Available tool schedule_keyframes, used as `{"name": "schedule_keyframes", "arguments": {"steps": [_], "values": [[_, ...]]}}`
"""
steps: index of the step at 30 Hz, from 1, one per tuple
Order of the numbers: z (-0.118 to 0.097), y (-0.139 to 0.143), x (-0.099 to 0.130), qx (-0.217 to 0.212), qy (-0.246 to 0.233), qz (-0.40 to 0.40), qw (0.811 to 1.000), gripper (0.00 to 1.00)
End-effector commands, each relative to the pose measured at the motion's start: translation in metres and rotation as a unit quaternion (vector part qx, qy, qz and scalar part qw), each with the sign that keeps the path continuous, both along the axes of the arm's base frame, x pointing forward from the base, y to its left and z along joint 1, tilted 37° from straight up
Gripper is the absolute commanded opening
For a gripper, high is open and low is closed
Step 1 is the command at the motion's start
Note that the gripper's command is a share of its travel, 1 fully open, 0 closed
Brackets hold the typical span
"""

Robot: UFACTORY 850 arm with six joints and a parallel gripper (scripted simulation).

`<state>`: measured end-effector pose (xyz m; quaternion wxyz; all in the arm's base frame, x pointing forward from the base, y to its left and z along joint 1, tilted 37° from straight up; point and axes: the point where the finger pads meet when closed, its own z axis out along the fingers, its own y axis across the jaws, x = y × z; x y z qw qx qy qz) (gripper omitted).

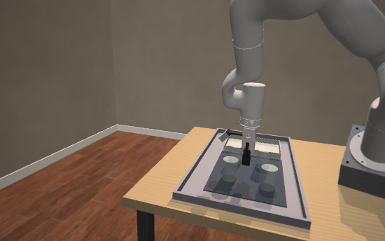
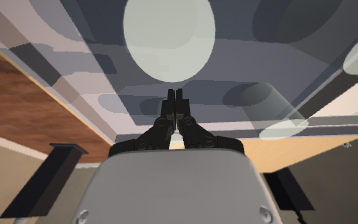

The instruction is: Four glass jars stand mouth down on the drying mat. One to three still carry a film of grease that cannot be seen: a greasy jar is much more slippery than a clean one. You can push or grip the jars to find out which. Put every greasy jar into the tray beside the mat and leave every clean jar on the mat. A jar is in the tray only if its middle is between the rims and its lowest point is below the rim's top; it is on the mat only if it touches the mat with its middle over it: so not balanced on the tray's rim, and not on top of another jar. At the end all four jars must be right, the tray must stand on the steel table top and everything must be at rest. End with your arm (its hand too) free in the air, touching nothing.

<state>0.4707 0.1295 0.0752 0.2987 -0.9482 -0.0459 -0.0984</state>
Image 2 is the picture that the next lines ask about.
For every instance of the clear glass jar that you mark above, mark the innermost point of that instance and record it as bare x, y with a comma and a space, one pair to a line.
170, 40
176, 139
324, 29
271, 115

